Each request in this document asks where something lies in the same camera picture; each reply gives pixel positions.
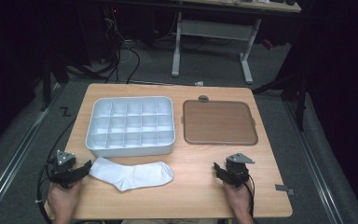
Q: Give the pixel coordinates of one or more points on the person's right hand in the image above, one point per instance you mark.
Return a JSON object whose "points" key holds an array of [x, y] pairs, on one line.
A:
{"points": [[237, 199]]}

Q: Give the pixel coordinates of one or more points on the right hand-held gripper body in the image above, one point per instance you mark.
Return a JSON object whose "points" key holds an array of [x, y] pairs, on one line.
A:
{"points": [[237, 171]]}

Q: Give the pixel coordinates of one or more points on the white divided storage box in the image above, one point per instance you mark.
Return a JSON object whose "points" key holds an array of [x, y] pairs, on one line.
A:
{"points": [[130, 124]]}

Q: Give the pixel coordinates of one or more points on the small red object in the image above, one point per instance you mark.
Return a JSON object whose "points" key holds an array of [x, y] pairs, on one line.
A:
{"points": [[268, 44]]}

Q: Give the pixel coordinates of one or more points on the brown tray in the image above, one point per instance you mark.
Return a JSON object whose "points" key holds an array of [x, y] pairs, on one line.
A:
{"points": [[219, 122]]}

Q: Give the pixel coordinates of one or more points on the grey tape strip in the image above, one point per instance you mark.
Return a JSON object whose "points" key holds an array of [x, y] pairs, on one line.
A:
{"points": [[284, 188]]}

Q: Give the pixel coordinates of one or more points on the white-legged wooden desk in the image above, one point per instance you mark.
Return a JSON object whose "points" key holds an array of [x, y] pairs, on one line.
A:
{"points": [[217, 29]]}

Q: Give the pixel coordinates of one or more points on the small white plug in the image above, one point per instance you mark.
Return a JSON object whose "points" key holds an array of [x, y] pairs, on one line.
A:
{"points": [[199, 83]]}

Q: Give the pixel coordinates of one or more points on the black metal stand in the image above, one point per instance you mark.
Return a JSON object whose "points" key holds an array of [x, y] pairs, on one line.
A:
{"points": [[47, 84], [300, 102]]}

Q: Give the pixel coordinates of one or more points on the metal floor rail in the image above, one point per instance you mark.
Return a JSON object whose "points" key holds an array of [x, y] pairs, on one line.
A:
{"points": [[317, 168], [12, 155]]}

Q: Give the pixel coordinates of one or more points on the person's left hand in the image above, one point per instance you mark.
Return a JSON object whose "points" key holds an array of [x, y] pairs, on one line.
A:
{"points": [[62, 199]]}

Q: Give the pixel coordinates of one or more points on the white sock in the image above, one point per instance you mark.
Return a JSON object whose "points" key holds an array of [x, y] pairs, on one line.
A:
{"points": [[130, 174]]}

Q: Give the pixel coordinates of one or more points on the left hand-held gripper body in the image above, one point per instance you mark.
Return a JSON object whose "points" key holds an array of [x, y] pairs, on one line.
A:
{"points": [[62, 168]]}

